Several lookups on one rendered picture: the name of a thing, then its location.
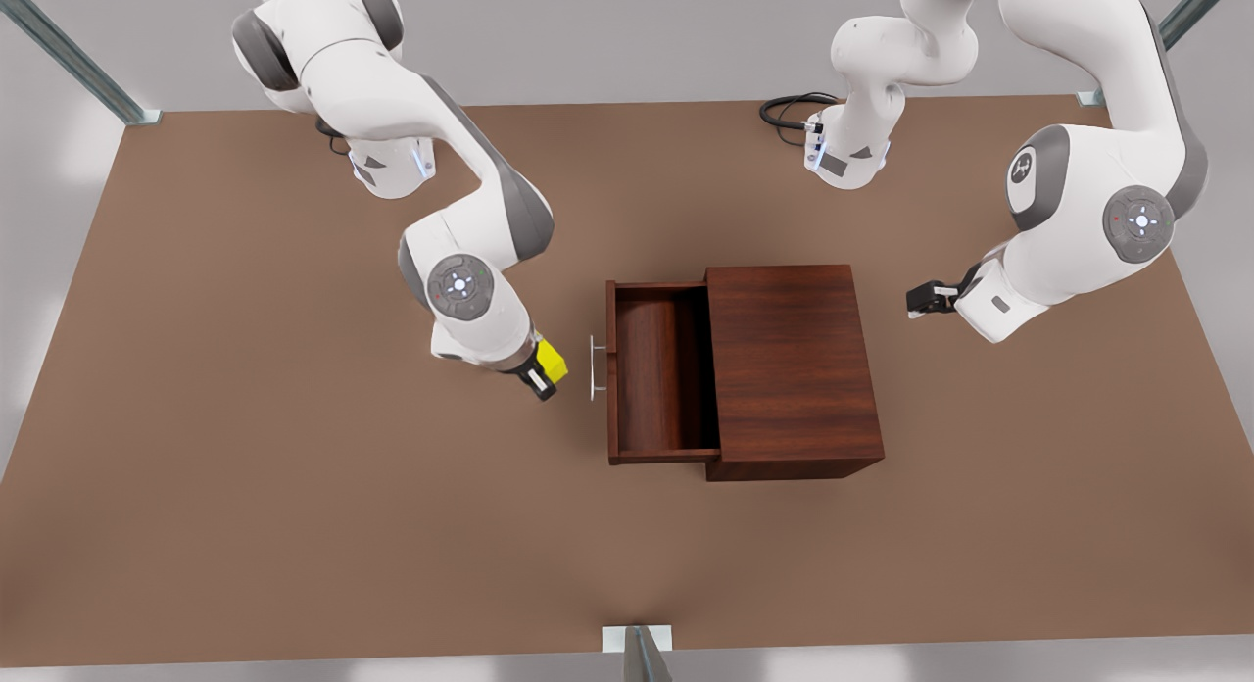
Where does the silver frame post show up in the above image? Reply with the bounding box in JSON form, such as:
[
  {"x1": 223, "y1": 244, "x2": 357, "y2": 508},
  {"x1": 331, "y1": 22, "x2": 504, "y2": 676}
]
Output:
[
  {"x1": 602, "y1": 624, "x2": 675, "y2": 682},
  {"x1": 0, "y1": 0, "x2": 163, "y2": 126},
  {"x1": 1076, "y1": 0, "x2": 1243, "y2": 108}
]

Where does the dark wooden cabinet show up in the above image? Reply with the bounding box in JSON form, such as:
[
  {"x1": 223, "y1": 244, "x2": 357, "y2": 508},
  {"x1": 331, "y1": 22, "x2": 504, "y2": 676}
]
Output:
[{"x1": 705, "y1": 264, "x2": 886, "y2": 483}]

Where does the wooden drawer with silver handle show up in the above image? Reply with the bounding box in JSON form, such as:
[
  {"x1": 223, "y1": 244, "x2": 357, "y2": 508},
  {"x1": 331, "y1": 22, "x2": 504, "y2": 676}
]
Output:
[{"x1": 589, "y1": 279, "x2": 722, "y2": 466}]

